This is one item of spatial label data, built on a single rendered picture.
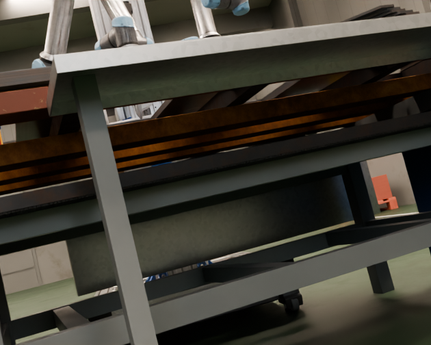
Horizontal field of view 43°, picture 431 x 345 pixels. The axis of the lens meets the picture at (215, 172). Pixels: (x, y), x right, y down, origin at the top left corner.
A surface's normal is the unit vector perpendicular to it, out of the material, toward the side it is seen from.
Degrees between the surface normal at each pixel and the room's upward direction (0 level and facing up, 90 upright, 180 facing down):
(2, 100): 90
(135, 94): 90
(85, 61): 90
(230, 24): 90
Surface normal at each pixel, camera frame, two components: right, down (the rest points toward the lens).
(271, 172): 0.33, -0.17
